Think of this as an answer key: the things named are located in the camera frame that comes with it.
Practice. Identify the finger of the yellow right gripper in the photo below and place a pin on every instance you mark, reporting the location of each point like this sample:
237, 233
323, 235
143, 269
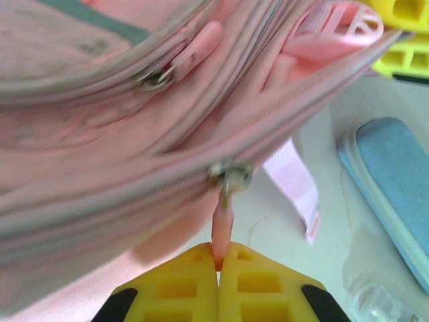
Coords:
405, 57
402, 13

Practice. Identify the pink student backpack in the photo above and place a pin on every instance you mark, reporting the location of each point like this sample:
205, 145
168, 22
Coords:
100, 134

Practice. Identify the blue lid pencil case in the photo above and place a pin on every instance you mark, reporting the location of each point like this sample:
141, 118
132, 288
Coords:
392, 161

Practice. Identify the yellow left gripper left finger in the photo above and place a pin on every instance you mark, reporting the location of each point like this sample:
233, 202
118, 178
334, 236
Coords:
181, 288

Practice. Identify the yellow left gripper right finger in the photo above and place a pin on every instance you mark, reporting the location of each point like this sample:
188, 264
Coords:
258, 288

